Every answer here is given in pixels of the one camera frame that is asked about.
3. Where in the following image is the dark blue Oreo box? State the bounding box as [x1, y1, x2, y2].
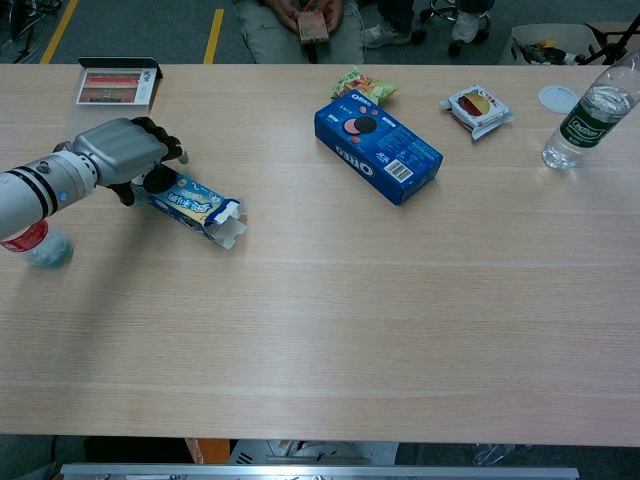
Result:
[313, 92, 445, 207]

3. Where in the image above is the orange object under table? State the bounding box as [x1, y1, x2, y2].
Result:
[184, 438, 231, 465]

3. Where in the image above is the green label water bottle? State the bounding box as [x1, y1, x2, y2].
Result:
[541, 49, 640, 171]

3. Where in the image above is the white burger gummy packet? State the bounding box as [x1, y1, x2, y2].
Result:
[439, 83, 515, 143]

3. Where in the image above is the black equipment on floor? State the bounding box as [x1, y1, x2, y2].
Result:
[0, 0, 64, 64]

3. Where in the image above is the clear plastic bag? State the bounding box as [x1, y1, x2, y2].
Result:
[472, 442, 519, 467]

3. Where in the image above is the black tripod stand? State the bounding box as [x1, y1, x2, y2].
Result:
[582, 12, 640, 66]

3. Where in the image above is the white plastic bin with items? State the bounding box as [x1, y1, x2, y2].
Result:
[509, 23, 609, 66]

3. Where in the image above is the light blue cookie box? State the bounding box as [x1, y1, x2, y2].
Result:
[130, 167, 249, 250]

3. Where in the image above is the white bottle cap lid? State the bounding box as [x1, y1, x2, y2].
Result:
[538, 84, 581, 115]

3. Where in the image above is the seated person in grey trousers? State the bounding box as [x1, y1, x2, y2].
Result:
[232, 0, 366, 65]

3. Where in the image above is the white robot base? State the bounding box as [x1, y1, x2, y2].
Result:
[227, 439, 401, 466]

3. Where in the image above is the red cap water bottle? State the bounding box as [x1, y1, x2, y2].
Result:
[0, 219, 75, 269]

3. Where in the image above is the pink phone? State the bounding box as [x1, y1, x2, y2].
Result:
[296, 9, 330, 46]

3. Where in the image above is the green snack bag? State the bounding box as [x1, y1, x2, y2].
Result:
[329, 65, 400, 106]

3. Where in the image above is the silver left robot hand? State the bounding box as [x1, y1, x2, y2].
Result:
[52, 116, 190, 207]

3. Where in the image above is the aluminium rail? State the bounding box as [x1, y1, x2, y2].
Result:
[59, 462, 581, 480]

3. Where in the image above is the chrome stool with castors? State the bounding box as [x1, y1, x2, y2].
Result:
[409, 0, 494, 57]

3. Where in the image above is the small card box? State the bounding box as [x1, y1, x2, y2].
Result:
[74, 56, 165, 107]

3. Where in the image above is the person with white sneakers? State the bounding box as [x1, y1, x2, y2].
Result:
[364, 0, 496, 50]

